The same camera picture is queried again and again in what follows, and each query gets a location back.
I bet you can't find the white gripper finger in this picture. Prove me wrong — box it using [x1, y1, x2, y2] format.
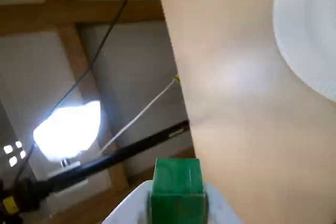
[204, 182, 244, 224]
[102, 180, 153, 224]

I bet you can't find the green cube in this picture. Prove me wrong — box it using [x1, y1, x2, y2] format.
[150, 157, 206, 224]

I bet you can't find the white round dish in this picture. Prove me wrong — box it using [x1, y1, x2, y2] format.
[272, 0, 336, 102]

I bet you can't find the black stand pole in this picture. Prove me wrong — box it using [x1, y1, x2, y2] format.
[0, 120, 190, 204]

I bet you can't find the bright ceiling lamp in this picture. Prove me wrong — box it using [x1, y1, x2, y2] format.
[33, 100, 102, 162]

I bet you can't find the black yellow clamp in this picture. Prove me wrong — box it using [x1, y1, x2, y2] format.
[0, 179, 23, 224]

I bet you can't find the thin white cable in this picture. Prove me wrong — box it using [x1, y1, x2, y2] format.
[100, 79, 177, 154]

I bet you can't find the thin black cable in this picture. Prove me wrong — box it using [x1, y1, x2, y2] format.
[14, 0, 136, 183]

